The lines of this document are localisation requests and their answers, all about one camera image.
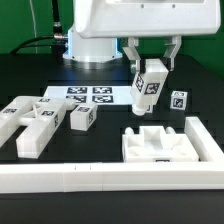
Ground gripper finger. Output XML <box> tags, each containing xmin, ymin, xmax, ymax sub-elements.
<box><xmin>163</xmin><ymin>36</ymin><xmax>182</xmax><ymax>71</ymax></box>
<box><xmin>123</xmin><ymin>37</ymin><xmax>141</xmax><ymax>74</ymax></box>

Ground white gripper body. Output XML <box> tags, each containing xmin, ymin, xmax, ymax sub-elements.
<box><xmin>74</xmin><ymin>0</ymin><xmax>221</xmax><ymax>38</ymax></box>

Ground white chair seat part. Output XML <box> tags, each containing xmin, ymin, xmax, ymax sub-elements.
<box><xmin>122</xmin><ymin>126</ymin><xmax>199</xmax><ymax>163</ymax></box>

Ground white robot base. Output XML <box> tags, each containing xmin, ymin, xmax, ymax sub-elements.
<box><xmin>63</xmin><ymin>27</ymin><xmax>122</xmax><ymax>63</ymax></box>

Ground white chair back part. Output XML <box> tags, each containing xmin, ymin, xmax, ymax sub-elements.
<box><xmin>0</xmin><ymin>96</ymin><xmax>75</xmax><ymax>159</ymax></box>

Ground white L-shaped obstacle fence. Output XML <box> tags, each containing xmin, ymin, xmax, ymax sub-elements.
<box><xmin>0</xmin><ymin>117</ymin><xmax>224</xmax><ymax>194</ymax></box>

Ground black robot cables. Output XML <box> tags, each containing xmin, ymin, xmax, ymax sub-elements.
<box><xmin>9</xmin><ymin>0</ymin><xmax>69</xmax><ymax>56</ymax></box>

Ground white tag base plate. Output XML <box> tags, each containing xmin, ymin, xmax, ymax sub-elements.
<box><xmin>44</xmin><ymin>86</ymin><xmax>133</xmax><ymax>105</ymax></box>

